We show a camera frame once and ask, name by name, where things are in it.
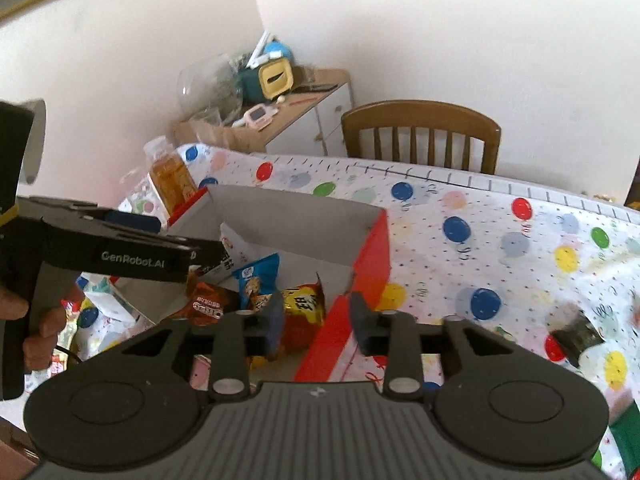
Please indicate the brown cookie packet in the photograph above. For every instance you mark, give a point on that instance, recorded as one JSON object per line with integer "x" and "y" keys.
{"x": 210, "y": 302}

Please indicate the clear glass cup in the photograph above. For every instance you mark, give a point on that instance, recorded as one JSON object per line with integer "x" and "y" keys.
{"x": 207, "y": 117}

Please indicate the white tube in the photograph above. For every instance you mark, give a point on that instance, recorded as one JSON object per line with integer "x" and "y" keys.
{"x": 260, "y": 50}

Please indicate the blue snack packet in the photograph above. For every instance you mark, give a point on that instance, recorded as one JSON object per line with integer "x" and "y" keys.
{"x": 257, "y": 275}

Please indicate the red pen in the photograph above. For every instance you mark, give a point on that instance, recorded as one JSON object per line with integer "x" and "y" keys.
{"x": 304, "y": 99}

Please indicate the clear glass jar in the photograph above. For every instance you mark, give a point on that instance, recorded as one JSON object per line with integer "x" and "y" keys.
{"x": 210, "y": 85}

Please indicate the wooden side cabinet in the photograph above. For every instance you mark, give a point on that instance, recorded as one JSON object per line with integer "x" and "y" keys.
{"x": 300, "y": 120}

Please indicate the red cardboard box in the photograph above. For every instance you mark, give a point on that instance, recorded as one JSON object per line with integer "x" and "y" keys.
{"x": 370, "y": 270}

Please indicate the white plastic bag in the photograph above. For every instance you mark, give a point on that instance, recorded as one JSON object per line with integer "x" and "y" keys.
{"x": 115, "y": 307}

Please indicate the dark snack packet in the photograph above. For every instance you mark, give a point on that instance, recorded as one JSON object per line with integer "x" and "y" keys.
{"x": 577, "y": 337}

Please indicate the wooden chair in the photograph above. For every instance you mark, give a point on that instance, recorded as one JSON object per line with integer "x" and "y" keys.
{"x": 420, "y": 120}

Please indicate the blue round toy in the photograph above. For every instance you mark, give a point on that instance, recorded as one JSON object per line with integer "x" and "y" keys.
{"x": 279, "y": 51}

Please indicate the teal yellow tissue box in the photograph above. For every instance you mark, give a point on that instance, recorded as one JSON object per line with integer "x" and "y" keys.
{"x": 270, "y": 82}

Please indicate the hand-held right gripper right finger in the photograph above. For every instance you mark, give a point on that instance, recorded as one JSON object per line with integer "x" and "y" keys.
{"x": 358, "y": 320}

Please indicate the yellow snack packet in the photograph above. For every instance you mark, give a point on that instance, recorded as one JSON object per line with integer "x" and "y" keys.
{"x": 302, "y": 310}

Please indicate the orange juice bottle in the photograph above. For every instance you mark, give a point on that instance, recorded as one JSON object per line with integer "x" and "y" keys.
{"x": 172, "y": 180}

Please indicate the small cardboard box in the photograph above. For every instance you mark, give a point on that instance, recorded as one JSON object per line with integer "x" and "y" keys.
{"x": 320, "y": 77}

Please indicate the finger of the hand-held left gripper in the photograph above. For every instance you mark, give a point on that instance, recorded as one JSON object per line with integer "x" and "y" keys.
{"x": 190, "y": 246}
{"x": 132, "y": 221}

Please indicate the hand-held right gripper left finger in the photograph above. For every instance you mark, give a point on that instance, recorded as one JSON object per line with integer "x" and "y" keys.
{"x": 275, "y": 315}

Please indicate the balloon print tablecloth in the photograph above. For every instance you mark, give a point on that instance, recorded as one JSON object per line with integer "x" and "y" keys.
{"x": 500, "y": 260}

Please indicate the person's left hand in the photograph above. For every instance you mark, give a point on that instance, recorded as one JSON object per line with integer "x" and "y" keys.
{"x": 47, "y": 322}

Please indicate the pink white handheld device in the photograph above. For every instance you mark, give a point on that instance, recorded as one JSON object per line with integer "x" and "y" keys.
{"x": 257, "y": 116}

